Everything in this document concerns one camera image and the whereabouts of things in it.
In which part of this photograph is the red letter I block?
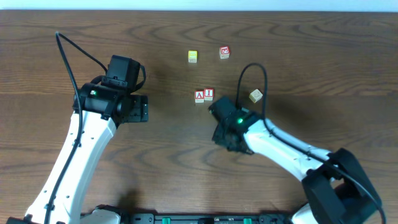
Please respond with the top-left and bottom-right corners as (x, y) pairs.
(204, 88), (214, 101)

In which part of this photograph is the red letter A block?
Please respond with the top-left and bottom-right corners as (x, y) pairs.
(195, 90), (205, 103)

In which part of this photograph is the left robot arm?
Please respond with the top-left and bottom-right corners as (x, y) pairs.
(6, 83), (149, 224)

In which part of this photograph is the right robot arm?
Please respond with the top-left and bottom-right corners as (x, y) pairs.
(209, 106), (387, 223)

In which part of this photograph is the cream block with yellow side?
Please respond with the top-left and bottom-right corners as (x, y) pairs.
(249, 89), (263, 103)

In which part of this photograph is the yellow wooden block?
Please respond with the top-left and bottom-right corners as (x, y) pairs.
(188, 50), (198, 63)

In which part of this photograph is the red letter E block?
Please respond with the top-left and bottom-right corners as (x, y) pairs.
(219, 46), (231, 59)

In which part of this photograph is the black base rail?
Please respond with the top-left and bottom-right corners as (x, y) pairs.
(80, 212), (293, 224)

